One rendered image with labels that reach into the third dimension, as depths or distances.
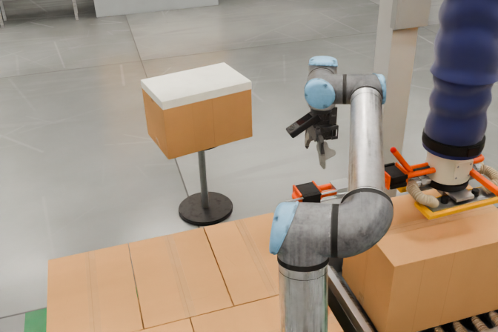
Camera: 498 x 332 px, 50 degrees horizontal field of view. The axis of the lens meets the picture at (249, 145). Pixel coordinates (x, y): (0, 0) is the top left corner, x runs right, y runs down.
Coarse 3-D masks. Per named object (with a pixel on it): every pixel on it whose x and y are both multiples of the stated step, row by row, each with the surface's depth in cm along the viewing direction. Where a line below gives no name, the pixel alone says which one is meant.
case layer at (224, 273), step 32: (224, 224) 288; (256, 224) 288; (64, 256) 269; (96, 256) 268; (128, 256) 267; (160, 256) 267; (192, 256) 266; (224, 256) 265; (256, 256) 265; (64, 288) 249; (96, 288) 248; (128, 288) 248; (160, 288) 247; (192, 288) 247; (224, 288) 246; (256, 288) 246; (64, 320) 232; (96, 320) 232; (128, 320) 231; (160, 320) 231; (192, 320) 230; (224, 320) 230; (256, 320) 229
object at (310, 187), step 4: (304, 184) 195; (308, 184) 195; (312, 184) 195; (296, 188) 192; (300, 188) 192; (304, 188) 192; (308, 188) 192; (312, 188) 192; (316, 188) 192; (296, 192) 192; (300, 192) 190; (304, 192) 190; (308, 192) 190; (312, 192) 190; (316, 192) 190; (300, 196) 189; (300, 200) 189
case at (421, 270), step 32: (416, 224) 219; (448, 224) 219; (480, 224) 218; (352, 256) 235; (384, 256) 204; (416, 256) 202; (448, 256) 204; (480, 256) 210; (352, 288) 241; (384, 288) 209; (416, 288) 208; (448, 288) 213; (480, 288) 220; (384, 320) 214; (416, 320) 217; (448, 320) 224
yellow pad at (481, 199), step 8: (472, 192) 207; (480, 192) 210; (440, 200) 206; (448, 200) 205; (472, 200) 205; (480, 200) 205; (488, 200) 206; (496, 200) 206; (424, 208) 202; (432, 208) 201; (440, 208) 201; (448, 208) 202; (456, 208) 202; (464, 208) 202; (472, 208) 204; (432, 216) 199; (440, 216) 200
